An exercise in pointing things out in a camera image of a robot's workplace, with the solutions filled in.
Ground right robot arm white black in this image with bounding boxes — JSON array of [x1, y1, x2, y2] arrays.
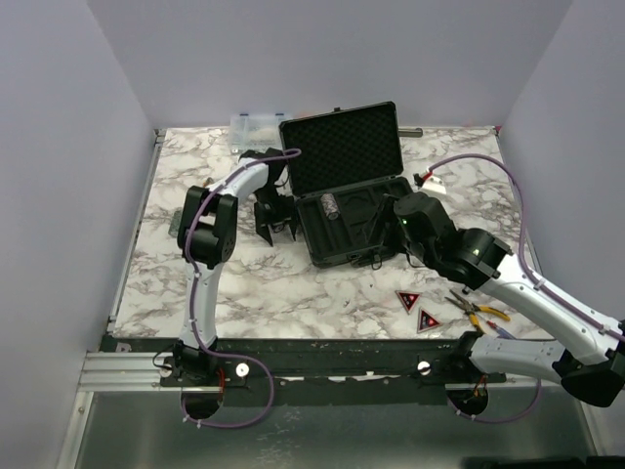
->
[[364, 192, 624, 407]]

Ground lower triangular red black card box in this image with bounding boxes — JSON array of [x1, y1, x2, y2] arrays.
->
[[417, 308, 442, 334]]

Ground black poker set case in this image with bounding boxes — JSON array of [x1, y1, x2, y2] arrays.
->
[[279, 102, 411, 269]]

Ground small red blue screwdriver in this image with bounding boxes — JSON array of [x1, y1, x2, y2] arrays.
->
[[486, 320, 516, 340]]

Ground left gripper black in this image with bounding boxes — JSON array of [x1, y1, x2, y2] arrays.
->
[[252, 185, 295, 244]]

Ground yellow handled pliers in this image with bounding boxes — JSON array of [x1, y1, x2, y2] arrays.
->
[[446, 290, 511, 332]]

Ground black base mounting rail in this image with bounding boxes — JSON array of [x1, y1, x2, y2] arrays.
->
[[100, 332, 505, 406]]

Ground clear plastic organizer box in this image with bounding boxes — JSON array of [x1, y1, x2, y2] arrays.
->
[[229, 112, 290, 154]]

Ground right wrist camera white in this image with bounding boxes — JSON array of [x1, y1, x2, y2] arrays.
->
[[413, 172, 447, 197]]

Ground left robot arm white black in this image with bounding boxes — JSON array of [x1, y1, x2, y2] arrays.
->
[[173, 148, 301, 386]]

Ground green blue poker chip stack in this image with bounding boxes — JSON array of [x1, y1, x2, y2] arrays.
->
[[168, 209, 183, 238]]

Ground triangular red black card box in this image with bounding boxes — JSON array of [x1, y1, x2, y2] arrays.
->
[[396, 290, 421, 315], [417, 308, 442, 334]]

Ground dark metal cylinder rod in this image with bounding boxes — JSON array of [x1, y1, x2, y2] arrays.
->
[[398, 127, 424, 138]]

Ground upper triangular red black card box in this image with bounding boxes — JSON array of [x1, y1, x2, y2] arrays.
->
[[396, 290, 421, 315]]

